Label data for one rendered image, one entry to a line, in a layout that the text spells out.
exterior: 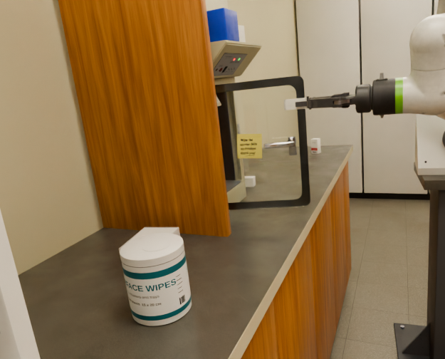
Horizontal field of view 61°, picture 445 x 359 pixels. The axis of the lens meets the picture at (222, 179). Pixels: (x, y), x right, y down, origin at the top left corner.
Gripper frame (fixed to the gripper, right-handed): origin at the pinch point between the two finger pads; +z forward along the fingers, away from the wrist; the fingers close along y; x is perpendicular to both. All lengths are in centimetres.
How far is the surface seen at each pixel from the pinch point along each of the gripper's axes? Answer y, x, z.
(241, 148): 2.7, 12.1, 17.2
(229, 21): -0.2, -25.5, 18.4
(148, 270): 58, 25, 16
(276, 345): 29, 60, 2
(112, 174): 14, 17, 60
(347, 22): -305, -51, 21
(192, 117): 13.9, 0.4, 26.9
